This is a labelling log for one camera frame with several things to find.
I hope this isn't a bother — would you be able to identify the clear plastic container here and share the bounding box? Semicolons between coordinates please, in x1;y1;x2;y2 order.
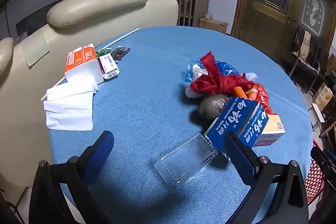
154;133;219;191

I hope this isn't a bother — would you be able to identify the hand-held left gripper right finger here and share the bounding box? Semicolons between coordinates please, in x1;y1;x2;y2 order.
224;132;309;224

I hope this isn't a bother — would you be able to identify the striped beige scarf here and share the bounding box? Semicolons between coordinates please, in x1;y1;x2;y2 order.
299;30;312;56

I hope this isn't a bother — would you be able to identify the blue plastic bag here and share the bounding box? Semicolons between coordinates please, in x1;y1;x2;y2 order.
185;59;240;86

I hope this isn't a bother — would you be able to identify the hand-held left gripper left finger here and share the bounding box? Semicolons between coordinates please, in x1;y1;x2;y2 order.
29;131;114;224

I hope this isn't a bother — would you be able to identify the white paper tissue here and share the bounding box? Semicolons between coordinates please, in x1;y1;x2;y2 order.
43;93;94;131
47;74;99;102

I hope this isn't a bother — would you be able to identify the blue tablecloth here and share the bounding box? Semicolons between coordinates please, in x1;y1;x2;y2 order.
49;25;311;224

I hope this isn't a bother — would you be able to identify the small white stool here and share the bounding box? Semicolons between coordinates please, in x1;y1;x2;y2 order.
311;103;324;130

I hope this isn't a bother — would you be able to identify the yellow printed carton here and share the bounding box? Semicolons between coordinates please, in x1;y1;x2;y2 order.
314;82;334;110

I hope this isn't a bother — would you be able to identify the black plastic bag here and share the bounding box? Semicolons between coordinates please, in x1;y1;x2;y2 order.
198;94;233;122

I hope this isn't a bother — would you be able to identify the black metal chair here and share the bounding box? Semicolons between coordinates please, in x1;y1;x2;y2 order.
289;27;328;93

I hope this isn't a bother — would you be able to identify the green candy wrapper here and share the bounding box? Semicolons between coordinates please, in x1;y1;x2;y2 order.
95;48;112;57

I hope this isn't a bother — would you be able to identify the wooden glass-panel door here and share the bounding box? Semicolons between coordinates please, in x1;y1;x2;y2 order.
232;0;334;56

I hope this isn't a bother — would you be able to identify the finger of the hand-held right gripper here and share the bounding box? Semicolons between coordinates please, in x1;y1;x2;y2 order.
310;147;336;174

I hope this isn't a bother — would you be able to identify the dark snack packet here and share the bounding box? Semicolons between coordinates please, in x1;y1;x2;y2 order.
110;47;132;63

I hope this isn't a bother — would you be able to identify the red plastic bag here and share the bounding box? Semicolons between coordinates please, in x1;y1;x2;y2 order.
190;51;259;98

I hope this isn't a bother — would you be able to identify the thin white stick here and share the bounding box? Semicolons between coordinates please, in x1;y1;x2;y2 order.
41;28;141;102

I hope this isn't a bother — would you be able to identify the orange white small box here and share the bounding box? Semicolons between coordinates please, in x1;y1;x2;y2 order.
253;112;286;147

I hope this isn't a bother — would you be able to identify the orange snack wrapper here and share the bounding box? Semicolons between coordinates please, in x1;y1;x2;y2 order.
234;84;272;113

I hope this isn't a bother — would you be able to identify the orange white tissue pack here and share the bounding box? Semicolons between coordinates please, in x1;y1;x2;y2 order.
64;43;105;84

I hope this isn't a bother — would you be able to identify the wooden crib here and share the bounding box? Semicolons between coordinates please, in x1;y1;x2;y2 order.
143;0;216;28

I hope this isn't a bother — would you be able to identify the blue toothpaste box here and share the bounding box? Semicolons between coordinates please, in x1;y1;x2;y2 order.
204;97;269;155

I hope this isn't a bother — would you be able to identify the red plastic basket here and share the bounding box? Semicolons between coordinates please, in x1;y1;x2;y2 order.
304;139;336;203

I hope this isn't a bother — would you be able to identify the white purple labelled box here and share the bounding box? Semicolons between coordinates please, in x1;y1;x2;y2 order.
97;55;120;80

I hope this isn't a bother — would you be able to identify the cream leather sofa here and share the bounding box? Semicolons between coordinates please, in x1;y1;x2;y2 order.
0;0;179;188

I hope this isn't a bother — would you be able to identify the brown cardboard box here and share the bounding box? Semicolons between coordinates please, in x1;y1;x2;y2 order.
199;17;229;35

